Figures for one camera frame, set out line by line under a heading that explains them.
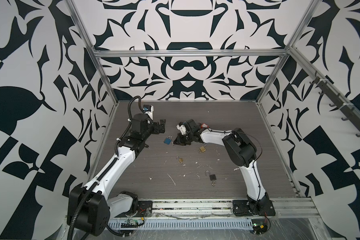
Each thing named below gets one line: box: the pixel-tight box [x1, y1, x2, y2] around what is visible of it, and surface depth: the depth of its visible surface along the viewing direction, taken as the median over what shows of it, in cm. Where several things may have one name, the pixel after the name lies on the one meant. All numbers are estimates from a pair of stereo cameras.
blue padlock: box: [164, 135, 173, 145], surface depth 101 cm
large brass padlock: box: [199, 144, 207, 153], surface depth 96 cm
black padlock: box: [205, 170, 217, 181], surface depth 86 cm
